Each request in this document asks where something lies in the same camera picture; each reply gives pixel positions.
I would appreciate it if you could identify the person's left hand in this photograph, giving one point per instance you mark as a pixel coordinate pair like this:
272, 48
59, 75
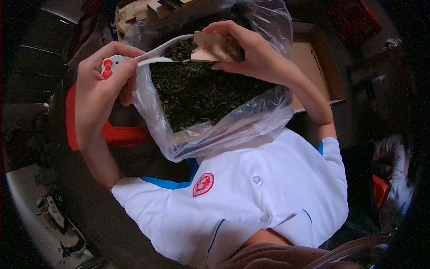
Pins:
92, 87

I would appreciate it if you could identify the person's right hand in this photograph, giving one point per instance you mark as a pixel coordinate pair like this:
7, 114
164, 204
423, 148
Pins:
263, 59

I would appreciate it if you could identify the person's left fingers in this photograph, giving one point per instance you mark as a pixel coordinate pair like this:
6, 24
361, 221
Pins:
129, 92

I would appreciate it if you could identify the person's right index finger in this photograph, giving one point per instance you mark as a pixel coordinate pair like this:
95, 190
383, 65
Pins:
228, 27

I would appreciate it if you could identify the person's right thumb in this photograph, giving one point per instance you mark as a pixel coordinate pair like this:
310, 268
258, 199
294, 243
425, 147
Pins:
228, 66

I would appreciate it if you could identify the person's left thumb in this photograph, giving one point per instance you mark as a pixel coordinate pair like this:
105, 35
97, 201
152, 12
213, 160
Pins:
127, 69

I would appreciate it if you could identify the person's left index finger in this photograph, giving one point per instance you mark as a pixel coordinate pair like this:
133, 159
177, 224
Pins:
122, 48

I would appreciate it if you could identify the brown paper packet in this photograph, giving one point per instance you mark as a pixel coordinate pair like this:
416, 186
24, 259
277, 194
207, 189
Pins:
211, 47

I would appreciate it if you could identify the white spoon with red bow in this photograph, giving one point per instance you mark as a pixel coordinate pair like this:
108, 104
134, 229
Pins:
151, 56

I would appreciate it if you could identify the heap of brown paper packets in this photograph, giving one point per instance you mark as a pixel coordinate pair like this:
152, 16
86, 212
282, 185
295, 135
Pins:
137, 13

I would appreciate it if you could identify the pile of dark tea leaves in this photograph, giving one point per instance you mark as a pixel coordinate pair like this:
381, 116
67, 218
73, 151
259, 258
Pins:
201, 94

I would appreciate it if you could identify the red plastic stool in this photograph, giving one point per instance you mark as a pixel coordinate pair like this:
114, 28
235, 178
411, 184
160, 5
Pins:
380, 190
117, 134

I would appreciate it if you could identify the clear plastic bag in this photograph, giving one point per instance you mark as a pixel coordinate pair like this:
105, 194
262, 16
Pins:
215, 132

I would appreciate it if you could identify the brown cardboard box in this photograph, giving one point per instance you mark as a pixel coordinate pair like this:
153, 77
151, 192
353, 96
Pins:
314, 67

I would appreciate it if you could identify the red plastic crate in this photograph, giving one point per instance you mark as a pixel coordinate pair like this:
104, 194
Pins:
356, 20

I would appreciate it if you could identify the person's body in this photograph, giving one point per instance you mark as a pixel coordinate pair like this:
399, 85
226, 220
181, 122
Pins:
255, 198

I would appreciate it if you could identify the white patterned cloth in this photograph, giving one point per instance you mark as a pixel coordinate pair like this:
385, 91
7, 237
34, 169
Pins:
398, 175

